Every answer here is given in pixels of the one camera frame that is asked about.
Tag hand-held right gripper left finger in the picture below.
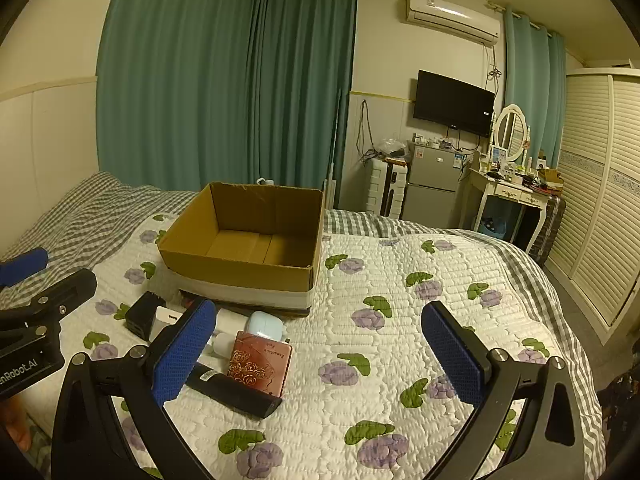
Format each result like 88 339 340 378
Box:
51 297 217 480

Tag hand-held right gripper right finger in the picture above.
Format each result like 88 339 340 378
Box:
421 301 586 480

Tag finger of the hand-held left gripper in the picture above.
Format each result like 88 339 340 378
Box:
0 268 97 335
0 247 50 288

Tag small white bottle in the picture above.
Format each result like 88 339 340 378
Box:
210 332 236 359

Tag black charger block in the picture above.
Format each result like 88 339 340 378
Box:
124 292 168 344

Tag black cylindrical device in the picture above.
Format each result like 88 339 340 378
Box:
185 362 283 419

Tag pink floral box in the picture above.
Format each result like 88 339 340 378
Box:
223 331 293 403

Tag light blue earbuds case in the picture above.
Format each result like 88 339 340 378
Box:
247 311 285 346

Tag person's left hand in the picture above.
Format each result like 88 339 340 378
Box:
0 395 51 461

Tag white floral quilt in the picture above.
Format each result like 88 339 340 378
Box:
20 210 601 480

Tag blue bin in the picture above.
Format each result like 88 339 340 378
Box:
477 215 509 239

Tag dark checked suitcase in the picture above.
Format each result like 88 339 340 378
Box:
530 195 567 267

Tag silver small fridge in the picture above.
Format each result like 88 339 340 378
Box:
401 141 464 227

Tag white vanity table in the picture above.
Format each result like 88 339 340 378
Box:
457 164 552 256

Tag dark patterned clothing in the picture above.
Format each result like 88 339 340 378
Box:
597 367 640 441

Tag white suitcase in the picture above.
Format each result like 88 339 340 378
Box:
366 157 409 219

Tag clear plastic bag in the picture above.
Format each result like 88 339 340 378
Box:
377 136 407 159

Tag white slatted wardrobe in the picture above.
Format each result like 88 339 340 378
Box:
542 66 640 332

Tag white oval vanity mirror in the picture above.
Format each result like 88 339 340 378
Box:
492 104 530 164

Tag green curtain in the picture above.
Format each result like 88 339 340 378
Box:
96 0 359 211

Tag light teal curtain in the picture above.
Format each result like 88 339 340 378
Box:
502 5 568 171

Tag white air conditioner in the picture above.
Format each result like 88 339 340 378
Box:
404 0 502 44

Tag hanging black cables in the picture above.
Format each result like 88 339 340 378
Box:
357 100 377 162

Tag black wall television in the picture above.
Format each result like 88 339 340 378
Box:
413 70 496 138

